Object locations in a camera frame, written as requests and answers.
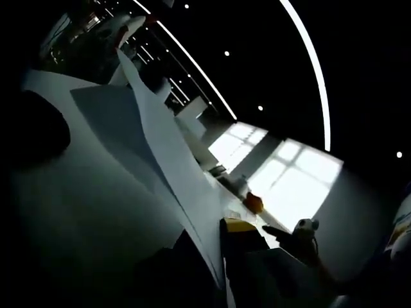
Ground black rounded object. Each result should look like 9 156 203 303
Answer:
12 89 71 161

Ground orange bag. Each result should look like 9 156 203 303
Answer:
245 191 265 213

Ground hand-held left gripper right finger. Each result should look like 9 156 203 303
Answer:
220 217 325 308

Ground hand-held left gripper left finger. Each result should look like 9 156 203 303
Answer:
105 229 224 308

